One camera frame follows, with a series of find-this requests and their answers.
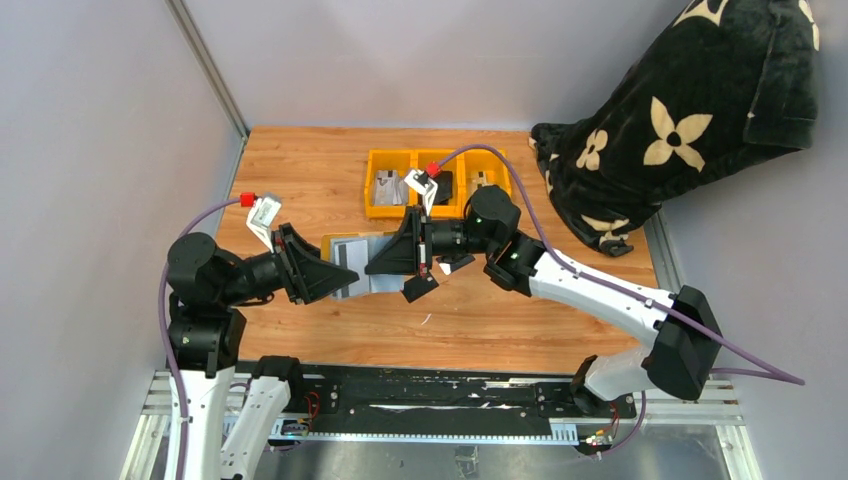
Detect purple cable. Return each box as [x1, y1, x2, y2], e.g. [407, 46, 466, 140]
[157, 192, 258, 480]
[425, 143, 806, 387]

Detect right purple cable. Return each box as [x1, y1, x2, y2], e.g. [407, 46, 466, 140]
[425, 143, 806, 387]

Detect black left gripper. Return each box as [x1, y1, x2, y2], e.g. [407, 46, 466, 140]
[219, 222, 360, 305]

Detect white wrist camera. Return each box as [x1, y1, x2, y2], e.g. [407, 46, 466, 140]
[246, 193, 282, 251]
[404, 169, 438, 216]

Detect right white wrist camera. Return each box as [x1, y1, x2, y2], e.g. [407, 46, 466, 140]
[404, 169, 438, 216]

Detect middle yellow plastic bin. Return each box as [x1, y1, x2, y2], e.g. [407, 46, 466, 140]
[414, 149, 467, 219]

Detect black credit card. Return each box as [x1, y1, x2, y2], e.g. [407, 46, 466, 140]
[402, 272, 439, 303]

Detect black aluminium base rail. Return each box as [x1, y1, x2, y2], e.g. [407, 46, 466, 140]
[135, 357, 747, 458]

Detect yellow plastic bin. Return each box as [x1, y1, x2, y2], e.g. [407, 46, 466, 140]
[458, 149, 512, 197]
[414, 149, 467, 219]
[364, 149, 417, 219]

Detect beige cards in right bin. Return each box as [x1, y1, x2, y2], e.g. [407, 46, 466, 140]
[467, 171, 495, 195]

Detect left yellow plastic bin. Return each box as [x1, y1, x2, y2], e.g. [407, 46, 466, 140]
[364, 149, 417, 219]

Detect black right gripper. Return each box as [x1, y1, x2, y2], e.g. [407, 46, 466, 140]
[365, 206, 496, 278]

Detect white cards in left bin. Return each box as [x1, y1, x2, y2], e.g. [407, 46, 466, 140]
[372, 170, 408, 206]

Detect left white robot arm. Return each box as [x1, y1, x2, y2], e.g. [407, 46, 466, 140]
[160, 224, 359, 479]

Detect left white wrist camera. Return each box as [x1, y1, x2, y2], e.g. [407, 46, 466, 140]
[246, 193, 282, 251]

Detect black floral plush blanket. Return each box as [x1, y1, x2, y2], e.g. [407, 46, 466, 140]
[529, 1, 820, 257]

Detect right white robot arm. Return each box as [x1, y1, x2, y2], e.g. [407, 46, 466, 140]
[364, 185, 720, 418]

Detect black cards in middle bin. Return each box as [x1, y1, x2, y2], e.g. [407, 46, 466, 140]
[434, 171, 455, 206]

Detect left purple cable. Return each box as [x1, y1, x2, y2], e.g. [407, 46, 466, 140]
[157, 192, 258, 480]

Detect right yellow plastic bin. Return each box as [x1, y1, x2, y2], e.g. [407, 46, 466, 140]
[458, 149, 512, 197]

